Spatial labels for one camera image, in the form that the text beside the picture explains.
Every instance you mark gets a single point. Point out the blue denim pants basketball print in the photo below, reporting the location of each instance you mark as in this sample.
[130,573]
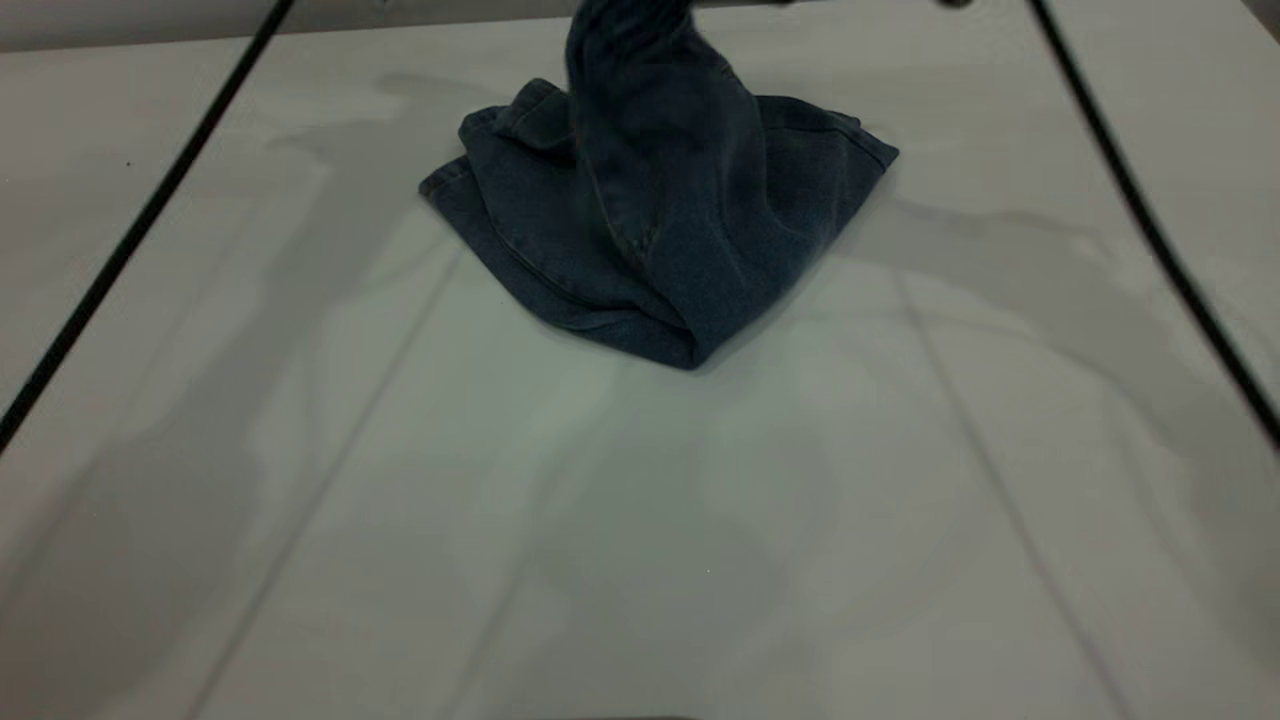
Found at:
[660,200]

